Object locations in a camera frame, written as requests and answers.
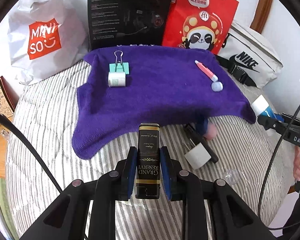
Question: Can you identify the pink pen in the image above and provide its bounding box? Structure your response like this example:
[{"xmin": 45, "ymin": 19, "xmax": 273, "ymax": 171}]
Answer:
[{"xmin": 194, "ymin": 60, "xmax": 218, "ymax": 82}]

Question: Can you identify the striped quilt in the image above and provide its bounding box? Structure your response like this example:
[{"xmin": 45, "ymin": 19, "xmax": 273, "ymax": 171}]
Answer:
[{"xmin": 5, "ymin": 60, "xmax": 300, "ymax": 240}]

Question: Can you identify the mint green binder clip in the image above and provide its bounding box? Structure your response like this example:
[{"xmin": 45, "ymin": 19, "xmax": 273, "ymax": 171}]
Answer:
[{"xmin": 109, "ymin": 50, "xmax": 130, "ymax": 75}]

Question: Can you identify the white charger plug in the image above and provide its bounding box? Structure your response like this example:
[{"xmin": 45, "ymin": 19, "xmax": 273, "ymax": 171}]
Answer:
[{"xmin": 184, "ymin": 144, "xmax": 212, "ymax": 169}]

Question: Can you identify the white plastic shopping bag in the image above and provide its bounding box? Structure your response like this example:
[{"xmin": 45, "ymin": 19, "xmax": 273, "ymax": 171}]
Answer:
[{"xmin": 7, "ymin": 0, "xmax": 90, "ymax": 85}]

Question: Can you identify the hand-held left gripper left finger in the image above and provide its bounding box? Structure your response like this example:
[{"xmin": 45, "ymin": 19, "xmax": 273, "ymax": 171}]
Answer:
[{"xmin": 20, "ymin": 146, "xmax": 138, "ymax": 240}]

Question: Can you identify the clear suction cup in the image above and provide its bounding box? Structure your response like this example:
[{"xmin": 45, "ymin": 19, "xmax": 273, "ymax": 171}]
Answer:
[{"xmin": 221, "ymin": 169, "xmax": 240, "ymax": 185}]

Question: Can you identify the pink round case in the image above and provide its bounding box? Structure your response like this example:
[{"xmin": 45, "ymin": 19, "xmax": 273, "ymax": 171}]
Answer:
[{"xmin": 196, "ymin": 116, "xmax": 218, "ymax": 140}]

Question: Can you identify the red paper bag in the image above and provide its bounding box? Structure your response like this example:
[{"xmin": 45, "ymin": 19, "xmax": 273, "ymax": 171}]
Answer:
[{"xmin": 161, "ymin": 0, "xmax": 240, "ymax": 55}]

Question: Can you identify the wooden nightstand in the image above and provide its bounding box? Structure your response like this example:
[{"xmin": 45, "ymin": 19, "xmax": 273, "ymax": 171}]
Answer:
[{"xmin": 0, "ymin": 115, "xmax": 14, "ymax": 180}]

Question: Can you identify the white cylindrical container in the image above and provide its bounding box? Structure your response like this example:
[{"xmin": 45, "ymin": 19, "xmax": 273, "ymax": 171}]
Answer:
[{"xmin": 107, "ymin": 72, "xmax": 127, "ymax": 88}]

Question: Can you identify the white waist bag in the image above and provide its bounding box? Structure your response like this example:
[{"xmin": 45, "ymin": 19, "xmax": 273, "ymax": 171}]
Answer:
[{"xmin": 215, "ymin": 20, "xmax": 283, "ymax": 89}]

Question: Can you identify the green sheet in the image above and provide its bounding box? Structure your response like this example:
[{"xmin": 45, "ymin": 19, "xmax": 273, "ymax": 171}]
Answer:
[{"xmin": 0, "ymin": 177, "xmax": 18, "ymax": 240}]

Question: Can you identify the blue and white bottle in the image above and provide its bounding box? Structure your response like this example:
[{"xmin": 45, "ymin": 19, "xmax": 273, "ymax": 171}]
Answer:
[{"xmin": 251, "ymin": 95, "xmax": 283, "ymax": 123}]

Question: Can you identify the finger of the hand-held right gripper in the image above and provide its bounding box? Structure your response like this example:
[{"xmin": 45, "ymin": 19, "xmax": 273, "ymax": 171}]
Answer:
[
  {"xmin": 257, "ymin": 116, "xmax": 294, "ymax": 137},
  {"xmin": 275, "ymin": 113, "xmax": 300, "ymax": 125}
]

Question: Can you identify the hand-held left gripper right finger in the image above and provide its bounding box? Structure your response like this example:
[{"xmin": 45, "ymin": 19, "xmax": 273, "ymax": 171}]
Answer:
[{"xmin": 159, "ymin": 146, "xmax": 278, "ymax": 240}]

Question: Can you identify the black box with gold print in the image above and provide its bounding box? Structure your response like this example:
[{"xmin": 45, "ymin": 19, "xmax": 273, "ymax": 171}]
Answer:
[{"xmin": 134, "ymin": 123, "xmax": 161, "ymax": 200}]

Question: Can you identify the black cardboard box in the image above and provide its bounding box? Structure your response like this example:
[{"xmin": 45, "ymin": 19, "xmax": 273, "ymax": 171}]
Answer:
[{"xmin": 87, "ymin": 0, "xmax": 177, "ymax": 50}]

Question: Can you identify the purple towel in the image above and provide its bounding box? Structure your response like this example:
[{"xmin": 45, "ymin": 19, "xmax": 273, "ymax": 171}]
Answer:
[{"xmin": 73, "ymin": 44, "xmax": 256, "ymax": 160}]

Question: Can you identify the black cable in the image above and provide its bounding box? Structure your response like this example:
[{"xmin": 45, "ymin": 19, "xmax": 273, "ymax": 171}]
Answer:
[
  {"xmin": 0, "ymin": 109, "xmax": 63, "ymax": 195},
  {"xmin": 257, "ymin": 96, "xmax": 300, "ymax": 230}
]

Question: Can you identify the patterned book with red edge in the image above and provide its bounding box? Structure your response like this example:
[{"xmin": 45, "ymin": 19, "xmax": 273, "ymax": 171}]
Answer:
[{"xmin": 0, "ymin": 76, "xmax": 19, "ymax": 117}]

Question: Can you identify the brown wooden headboard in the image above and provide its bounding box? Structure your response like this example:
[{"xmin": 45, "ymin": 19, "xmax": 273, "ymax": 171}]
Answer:
[{"xmin": 250, "ymin": 0, "xmax": 274, "ymax": 32}]

